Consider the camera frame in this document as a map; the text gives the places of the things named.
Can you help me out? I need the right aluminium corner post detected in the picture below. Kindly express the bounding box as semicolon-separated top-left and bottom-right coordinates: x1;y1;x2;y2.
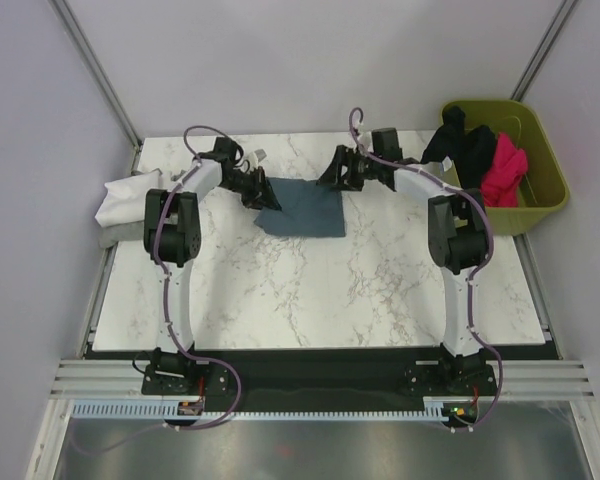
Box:
510;0;581;102

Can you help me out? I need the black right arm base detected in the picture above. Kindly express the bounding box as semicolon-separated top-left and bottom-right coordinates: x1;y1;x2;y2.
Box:
405;348;497;397

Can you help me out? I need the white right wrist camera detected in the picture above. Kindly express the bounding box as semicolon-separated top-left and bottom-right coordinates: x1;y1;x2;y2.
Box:
357;131;372;151

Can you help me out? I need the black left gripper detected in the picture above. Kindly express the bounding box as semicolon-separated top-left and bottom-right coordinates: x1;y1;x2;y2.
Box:
216;167;280;214

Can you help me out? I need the pink t-shirt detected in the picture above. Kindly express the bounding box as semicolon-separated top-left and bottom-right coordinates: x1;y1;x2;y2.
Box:
481;133;528;208

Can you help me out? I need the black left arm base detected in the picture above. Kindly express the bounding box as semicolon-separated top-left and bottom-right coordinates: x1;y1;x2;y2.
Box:
141;348;236;397

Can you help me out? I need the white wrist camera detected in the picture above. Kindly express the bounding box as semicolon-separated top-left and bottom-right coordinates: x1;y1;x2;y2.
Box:
244;149;267;170
357;131;372;151

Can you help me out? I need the black t-shirt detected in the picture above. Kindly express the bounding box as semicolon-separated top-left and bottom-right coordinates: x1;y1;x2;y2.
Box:
421;106;497;189

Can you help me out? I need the blue-grey t-shirt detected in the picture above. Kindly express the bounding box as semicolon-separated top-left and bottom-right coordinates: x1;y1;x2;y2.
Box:
254;178;346;238

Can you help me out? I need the left aluminium corner post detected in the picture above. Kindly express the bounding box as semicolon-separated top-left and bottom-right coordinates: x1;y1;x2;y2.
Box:
49;0;142;151

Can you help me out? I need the aluminium frame rail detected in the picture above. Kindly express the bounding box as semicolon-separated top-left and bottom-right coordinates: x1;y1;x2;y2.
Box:
50;360;594;401

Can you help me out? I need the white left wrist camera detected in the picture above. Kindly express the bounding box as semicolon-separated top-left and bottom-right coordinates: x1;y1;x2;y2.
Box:
244;149;267;170

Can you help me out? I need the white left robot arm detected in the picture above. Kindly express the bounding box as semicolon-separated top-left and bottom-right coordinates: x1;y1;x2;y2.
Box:
143;136;281;354

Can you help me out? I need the aluminium corner post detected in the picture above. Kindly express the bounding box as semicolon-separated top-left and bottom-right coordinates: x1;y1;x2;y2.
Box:
49;0;142;151
510;0;581;102

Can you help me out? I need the olive green plastic bin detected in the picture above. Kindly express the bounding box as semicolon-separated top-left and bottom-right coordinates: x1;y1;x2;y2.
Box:
440;99;569;236

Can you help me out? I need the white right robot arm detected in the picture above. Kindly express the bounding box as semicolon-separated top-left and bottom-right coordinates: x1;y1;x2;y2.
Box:
318;128;494;357

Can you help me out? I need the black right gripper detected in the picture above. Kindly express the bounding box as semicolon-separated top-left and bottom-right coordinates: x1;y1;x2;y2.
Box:
316;145;382;193

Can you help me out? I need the light blue cable duct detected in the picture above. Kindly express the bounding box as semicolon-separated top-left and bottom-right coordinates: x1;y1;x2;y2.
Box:
71;400;476;422

